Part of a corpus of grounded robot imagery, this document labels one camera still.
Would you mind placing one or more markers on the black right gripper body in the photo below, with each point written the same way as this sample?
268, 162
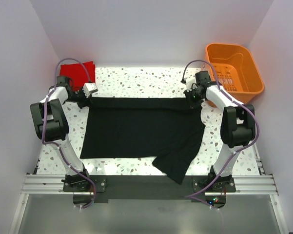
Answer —
194, 101

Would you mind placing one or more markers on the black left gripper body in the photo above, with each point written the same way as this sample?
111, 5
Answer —
82, 101

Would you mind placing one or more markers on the black t-shirt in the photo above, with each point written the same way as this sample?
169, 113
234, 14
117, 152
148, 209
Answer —
169, 130

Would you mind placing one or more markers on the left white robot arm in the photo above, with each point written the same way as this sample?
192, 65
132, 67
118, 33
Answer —
52, 128

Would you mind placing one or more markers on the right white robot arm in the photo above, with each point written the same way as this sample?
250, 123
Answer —
237, 130

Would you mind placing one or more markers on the folded red t-shirt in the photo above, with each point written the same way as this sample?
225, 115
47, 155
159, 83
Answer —
77, 74

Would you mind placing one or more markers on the orange plastic basket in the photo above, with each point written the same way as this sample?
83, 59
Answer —
235, 69

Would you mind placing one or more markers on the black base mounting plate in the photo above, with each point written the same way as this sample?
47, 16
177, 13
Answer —
101, 189

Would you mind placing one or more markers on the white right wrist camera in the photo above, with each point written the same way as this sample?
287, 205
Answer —
190, 83

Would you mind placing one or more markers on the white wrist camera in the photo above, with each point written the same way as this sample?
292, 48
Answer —
89, 89
190, 83

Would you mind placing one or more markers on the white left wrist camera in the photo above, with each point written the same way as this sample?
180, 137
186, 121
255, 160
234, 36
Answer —
89, 89

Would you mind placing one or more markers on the aluminium front rail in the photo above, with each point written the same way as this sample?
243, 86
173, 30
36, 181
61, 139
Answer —
260, 185

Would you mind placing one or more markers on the aluminium rail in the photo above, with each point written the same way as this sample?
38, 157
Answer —
258, 160
260, 185

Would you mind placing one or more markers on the aluminium right side rail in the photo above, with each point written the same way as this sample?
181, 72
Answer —
258, 160

